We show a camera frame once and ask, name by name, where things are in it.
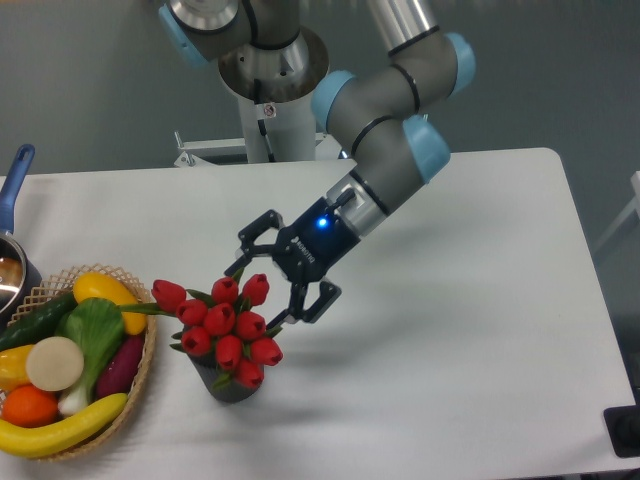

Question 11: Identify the orange fruit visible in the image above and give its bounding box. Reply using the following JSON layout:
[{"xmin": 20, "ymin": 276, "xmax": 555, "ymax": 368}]
[{"xmin": 2, "ymin": 385, "xmax": 58, "ymax": 428}]

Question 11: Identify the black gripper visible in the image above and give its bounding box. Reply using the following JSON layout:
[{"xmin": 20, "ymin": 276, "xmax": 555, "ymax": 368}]
[{"xmin": 223, "ymin": 196, "xmax": 362, "ymax": 331}]

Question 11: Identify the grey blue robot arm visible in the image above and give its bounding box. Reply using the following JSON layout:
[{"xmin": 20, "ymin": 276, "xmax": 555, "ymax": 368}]
[{"xmin": 159, "ymin": 1, "xmax": 476, "ymax": 327}]

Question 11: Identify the green bok choy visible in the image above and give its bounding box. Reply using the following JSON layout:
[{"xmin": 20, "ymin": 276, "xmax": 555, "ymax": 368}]
[{"xmin": 56, "ymin": 298, "xmax": 124, "ymax": 417}]

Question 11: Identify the green cucumber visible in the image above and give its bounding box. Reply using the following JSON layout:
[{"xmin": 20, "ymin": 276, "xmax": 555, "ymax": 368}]
[{"xmin": 1, "ymin": 292, "xmax": 77, "ymax": 351}]

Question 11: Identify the woven wicker basket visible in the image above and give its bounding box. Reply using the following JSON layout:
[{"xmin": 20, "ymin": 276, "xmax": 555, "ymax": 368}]
[{"xmin": 9, "ymin": 264, "xmax": 157, "ymax": 461}]

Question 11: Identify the yellow banana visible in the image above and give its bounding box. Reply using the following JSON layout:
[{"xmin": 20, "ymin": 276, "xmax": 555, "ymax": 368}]
[{"xmin": 1, "ymin": 393, "xmax": 128, "ymax": 459}]

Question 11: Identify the blue handled saucepan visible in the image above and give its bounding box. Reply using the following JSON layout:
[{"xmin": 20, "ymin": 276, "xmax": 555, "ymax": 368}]
[{"xmin": 1, "ymin": 144, "xmax": 41, "ymax": 330}]

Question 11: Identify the purple sweet potato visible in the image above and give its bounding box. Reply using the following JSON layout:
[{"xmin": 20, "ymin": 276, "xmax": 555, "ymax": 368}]
[{"xmin": 95, "ymin": 336, "xmax": 144, "ymax": 399}]

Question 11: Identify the yellow lemon squash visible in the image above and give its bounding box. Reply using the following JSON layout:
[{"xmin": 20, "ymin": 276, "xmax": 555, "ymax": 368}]
[{"xmin": 72, "ymin": 271, "xmax": 147, "ymax": 336}]

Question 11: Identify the beige round disc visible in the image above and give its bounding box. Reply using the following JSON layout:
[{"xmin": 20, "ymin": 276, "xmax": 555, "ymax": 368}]
[{"xmin": 25, "ymin": 336, "xmax": 84, "ymax": 392}]

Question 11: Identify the yellow bell pepper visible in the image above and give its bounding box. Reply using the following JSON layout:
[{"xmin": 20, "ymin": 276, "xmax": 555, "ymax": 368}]
[{"xmin": 0, "ymin": 344, "xmax": 34, "ymax": 392}]

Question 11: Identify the red tulip bouquet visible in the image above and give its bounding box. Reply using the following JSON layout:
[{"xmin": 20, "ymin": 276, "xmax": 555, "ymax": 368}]
[{"xmin": 120, "ymin": 270, "xmax": 283, "ymax": 387}]

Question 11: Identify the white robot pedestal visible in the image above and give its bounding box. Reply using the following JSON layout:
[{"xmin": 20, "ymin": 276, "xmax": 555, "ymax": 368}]
[{"xmin": 174, "ymin": 95, "xmax": 347, "ymax": 167}]

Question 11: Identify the dark grey ribbed vase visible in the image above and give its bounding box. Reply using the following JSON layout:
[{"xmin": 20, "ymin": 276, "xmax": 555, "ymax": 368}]
[{"xmin": 188, "ymin": 353, "xmax": 260, "ymax": 404}]

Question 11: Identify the black device at table edge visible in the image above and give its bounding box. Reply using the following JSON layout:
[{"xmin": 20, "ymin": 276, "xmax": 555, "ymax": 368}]
[{"xmin": 603, "ymin": 405, "xmax": 639, "ymax": 458}]

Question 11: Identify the white frame at right edge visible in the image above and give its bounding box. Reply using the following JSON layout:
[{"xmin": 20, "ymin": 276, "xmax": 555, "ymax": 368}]
[{"xmin": 593, "ymin": 171, "xmax": 639, "ymax": 258}]

